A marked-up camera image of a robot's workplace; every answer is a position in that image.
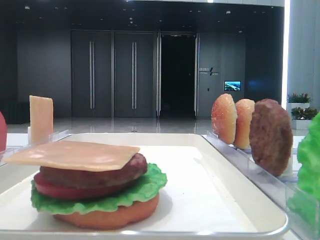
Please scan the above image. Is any tomato slice in burger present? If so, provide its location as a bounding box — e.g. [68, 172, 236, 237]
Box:
[33, 173, 134, 200]

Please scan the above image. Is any metal serving tray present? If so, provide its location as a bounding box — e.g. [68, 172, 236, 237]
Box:
[0, 133, 289, 240]

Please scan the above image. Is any standing green lettuce leaf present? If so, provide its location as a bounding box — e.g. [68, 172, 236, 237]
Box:
[288, 114, 320, 229]

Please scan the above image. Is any green lettuce on tray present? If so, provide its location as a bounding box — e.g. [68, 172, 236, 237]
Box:
[30, 163, 168, 215]

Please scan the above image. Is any dark double door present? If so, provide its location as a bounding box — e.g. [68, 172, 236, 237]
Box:
[114, 32, 154, 118]
[71, 30, 112, 118]

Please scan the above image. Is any white planter with plants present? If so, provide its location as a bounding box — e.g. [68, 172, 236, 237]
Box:
[286, 93, 318, 130]

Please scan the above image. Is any bun half right inner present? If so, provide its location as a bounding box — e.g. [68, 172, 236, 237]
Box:
[233, 98, 255, 149]

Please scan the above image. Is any meat patty on tray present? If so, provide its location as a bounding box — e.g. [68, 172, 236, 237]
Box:
[40, 153, 148, 189]

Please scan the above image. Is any dark double door middle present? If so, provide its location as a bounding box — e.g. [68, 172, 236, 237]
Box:
[114, 32, 154, 118]

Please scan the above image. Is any orange cheese slice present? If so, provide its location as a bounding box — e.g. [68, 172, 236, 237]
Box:
[29, 95, 54, 144]
[3, 140, 140, 172]

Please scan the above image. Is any standing meat patty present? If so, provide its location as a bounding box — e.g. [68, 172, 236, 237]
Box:
[249, 98, 293, 177]

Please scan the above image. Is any red tomato slice standing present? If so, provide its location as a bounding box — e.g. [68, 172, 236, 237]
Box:
[0, 112, 8, 152]

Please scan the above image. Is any dark double door left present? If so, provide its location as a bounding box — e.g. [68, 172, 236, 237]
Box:
[71, 30, 112, 118]

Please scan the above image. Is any wall monitor screen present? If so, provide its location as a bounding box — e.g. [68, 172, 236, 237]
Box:
[224, 81, 241, 92]

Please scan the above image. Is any bottom bun in burger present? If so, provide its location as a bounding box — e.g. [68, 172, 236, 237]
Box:
[54, 194, 160, 230]

